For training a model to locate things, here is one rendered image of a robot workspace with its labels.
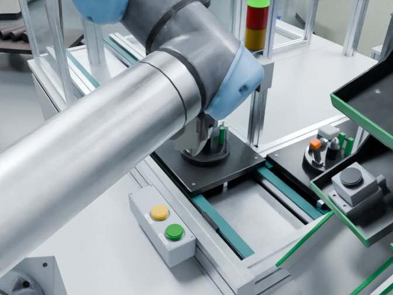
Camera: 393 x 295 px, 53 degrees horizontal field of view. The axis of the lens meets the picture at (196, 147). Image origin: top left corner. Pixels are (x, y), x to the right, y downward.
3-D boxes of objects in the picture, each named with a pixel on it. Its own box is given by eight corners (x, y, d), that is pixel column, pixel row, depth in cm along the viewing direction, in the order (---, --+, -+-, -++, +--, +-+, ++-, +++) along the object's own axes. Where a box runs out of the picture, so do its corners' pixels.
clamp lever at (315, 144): (317, 164, 101) (314, 146, 95) (312, 160, 102) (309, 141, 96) (328, 156, 101) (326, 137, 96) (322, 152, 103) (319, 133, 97)
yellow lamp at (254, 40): (252, 51, 92) (254, 31, 89) (240, 45, 96) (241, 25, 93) (269, 47, 95) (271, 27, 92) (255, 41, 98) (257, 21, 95)
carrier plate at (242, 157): (190, 198, 97) (190, 191, 96) (147, 148, 114) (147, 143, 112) (265, 165, 108) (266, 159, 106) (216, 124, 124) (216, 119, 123)
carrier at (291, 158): (331, 213, 93) (342, 172, 86) (265, 160, 110) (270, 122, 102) (395, 177, 104) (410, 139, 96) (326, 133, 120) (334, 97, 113)
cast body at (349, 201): (348, 223, 58) (341, 197, 54) (330, 203, 62) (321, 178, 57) (395, 192, 59) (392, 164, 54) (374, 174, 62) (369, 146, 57)
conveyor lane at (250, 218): (243, 285, 88) (247, 257, 82) (103, 116, 145) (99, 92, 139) (333, 233, 100) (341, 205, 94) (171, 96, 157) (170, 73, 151)
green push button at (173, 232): (171, 246, 85) (171, 239, 84) (162, 233, 88) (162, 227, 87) (186, 238, 87) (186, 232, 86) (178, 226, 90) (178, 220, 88)
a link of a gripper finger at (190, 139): (168, 164, 66) (166, 117, 60) (199, 152, 68) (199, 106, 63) (178, 174, 64) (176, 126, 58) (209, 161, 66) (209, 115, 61)
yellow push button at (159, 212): (156, 225, 90) (155, 219, 89) (148, 214, 93) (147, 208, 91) (171, 218, 92) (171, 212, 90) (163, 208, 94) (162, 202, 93)
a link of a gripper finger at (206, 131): (189, 131, 65) (188, 84, 59) (198, 129, 65) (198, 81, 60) (204, 146, 61) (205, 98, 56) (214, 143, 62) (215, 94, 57)
